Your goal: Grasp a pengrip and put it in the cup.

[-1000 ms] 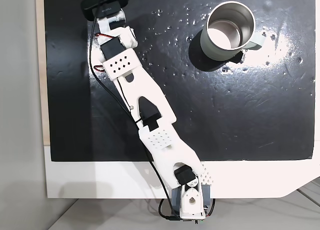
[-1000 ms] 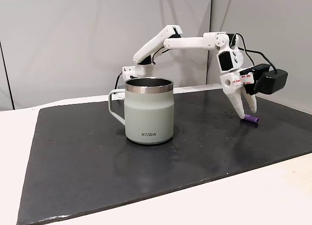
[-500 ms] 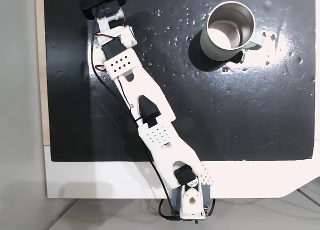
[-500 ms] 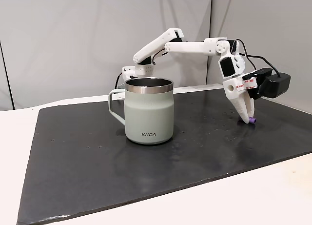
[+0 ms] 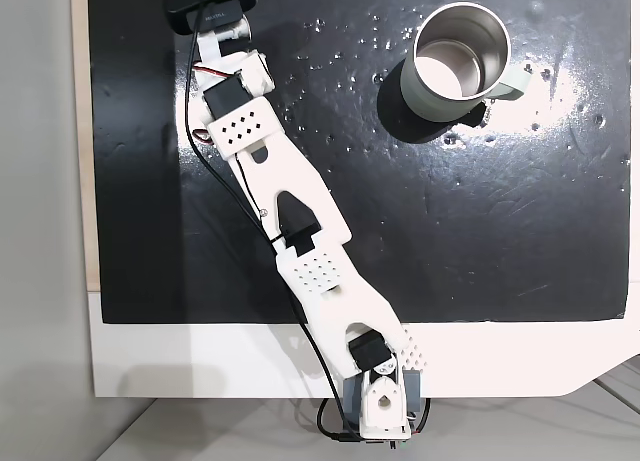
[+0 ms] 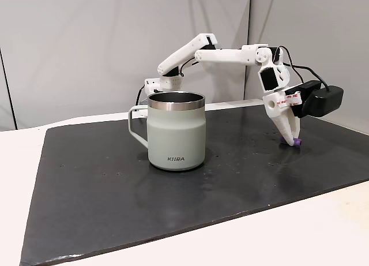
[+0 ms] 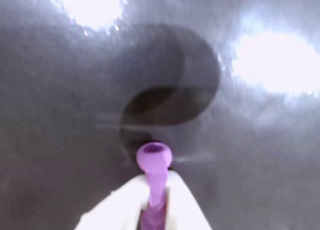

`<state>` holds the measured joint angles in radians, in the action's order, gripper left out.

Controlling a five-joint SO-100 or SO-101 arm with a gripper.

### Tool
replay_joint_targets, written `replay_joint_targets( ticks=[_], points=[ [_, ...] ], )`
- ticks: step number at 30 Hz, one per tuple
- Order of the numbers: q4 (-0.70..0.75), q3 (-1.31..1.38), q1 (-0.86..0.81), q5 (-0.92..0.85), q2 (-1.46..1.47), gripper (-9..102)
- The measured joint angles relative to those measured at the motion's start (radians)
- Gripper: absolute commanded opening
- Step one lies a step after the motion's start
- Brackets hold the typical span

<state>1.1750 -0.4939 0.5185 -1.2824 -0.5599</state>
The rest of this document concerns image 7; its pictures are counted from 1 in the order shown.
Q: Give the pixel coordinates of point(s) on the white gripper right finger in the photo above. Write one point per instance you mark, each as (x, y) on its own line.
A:
(185, 210)

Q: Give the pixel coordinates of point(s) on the black table mat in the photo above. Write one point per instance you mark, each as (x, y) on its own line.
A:
(50, 115)

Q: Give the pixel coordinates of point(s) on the purple ribbed pen grip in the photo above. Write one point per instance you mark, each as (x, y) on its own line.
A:
(155, 165)

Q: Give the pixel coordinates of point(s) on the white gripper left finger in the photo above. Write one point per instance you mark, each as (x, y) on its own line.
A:
(120, 205)

